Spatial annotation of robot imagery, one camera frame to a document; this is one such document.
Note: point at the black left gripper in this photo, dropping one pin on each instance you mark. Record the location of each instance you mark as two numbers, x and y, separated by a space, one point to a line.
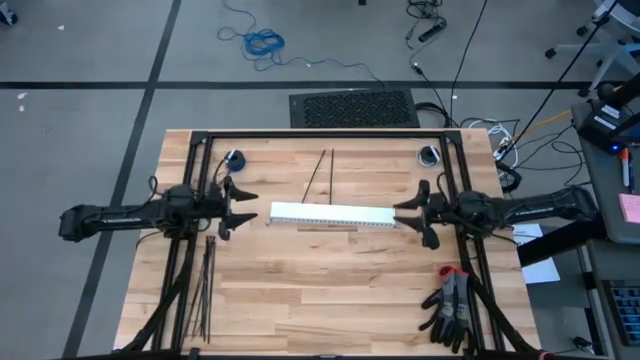
215 206

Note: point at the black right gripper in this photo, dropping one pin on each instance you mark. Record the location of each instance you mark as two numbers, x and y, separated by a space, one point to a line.
442 210

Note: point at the long black zip tie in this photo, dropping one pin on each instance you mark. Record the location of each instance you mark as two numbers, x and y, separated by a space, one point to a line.
195 292
201 290
331 175
206 290
210 290
312 177

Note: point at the white duct cover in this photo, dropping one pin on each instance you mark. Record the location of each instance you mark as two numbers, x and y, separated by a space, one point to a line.
330 211

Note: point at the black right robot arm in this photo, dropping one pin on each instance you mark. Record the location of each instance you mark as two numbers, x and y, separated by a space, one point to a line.
530 210

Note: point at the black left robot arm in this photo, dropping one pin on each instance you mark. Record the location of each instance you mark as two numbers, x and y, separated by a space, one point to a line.
125 217

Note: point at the blue-rimmed round table grommet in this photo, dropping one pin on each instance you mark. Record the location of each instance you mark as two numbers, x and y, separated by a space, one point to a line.
237 162

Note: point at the grey red-cuffed work glove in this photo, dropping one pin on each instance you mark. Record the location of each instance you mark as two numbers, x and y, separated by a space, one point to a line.
435 320
457 300

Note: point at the black perforated box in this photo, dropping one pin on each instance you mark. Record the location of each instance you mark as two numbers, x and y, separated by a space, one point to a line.
350 107

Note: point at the white paper sheet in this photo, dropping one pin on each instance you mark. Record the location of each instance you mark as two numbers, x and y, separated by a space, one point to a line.
540 272

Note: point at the dark navy beam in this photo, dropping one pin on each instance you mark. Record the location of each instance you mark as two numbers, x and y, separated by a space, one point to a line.
560 242

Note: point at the black power strip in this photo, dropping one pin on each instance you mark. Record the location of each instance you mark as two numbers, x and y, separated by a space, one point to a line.
432 31

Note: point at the grey desk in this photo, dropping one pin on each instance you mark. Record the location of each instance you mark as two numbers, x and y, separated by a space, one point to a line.
595 310
605 165

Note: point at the black electronic box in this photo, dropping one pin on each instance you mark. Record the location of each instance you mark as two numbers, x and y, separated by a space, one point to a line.
600 125

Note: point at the orange capped marker pen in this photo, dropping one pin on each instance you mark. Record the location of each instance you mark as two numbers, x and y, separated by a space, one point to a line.
625 170

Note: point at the pink sticky note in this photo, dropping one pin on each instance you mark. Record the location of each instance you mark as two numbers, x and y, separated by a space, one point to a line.
630 207

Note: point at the dark keyboard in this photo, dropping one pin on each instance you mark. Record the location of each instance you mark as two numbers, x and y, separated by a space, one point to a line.
625 310

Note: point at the grey mesh office chair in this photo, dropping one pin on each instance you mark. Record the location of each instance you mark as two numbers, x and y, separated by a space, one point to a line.
620 50

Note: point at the chair caster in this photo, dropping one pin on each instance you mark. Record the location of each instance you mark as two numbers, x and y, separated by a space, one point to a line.
7 16

